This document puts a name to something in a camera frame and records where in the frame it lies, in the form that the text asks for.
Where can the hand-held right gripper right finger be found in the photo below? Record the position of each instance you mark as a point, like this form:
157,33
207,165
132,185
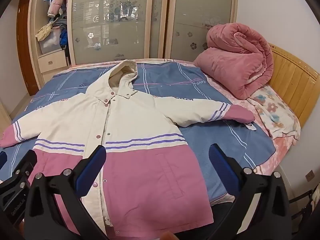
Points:
220,166

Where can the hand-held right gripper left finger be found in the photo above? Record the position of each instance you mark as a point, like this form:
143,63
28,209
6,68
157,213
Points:
91,166

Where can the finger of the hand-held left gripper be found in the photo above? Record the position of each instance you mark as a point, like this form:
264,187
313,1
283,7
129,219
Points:
21,170
2,160

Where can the cream and pink hooded jacket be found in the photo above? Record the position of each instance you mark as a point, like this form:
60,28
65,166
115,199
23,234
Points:
140,120

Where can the person's right hand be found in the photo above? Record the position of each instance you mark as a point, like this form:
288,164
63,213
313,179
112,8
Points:
167,236

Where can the flower print pillow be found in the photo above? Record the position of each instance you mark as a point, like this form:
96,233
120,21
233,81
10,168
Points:
272,112

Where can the black metal rack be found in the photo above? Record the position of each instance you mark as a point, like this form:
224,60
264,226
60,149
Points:
303,205

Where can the blue plaid bed cover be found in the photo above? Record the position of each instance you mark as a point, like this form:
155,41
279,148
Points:
175,80

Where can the rolled pink quilt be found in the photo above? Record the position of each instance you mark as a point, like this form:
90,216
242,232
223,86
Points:
232,62

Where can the brown wooden door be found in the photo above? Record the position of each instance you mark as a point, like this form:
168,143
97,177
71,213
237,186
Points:
25,55

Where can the light wooden drawer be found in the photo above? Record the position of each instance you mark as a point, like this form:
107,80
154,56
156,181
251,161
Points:
52,61

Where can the wooden headboard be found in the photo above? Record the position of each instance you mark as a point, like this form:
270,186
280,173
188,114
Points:
297,80

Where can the translucent storage box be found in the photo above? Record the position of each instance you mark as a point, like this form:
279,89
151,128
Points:
50,43

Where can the blue cloth bundle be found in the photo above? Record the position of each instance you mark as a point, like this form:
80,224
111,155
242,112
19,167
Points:
63,38

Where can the beige crumpled cloth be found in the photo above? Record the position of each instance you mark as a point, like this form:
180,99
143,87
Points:
43,32

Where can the wardrobe with frosted sliding doors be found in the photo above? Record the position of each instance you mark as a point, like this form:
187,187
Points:
200,30

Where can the wall socket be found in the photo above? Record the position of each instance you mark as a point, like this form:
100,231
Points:
310,175

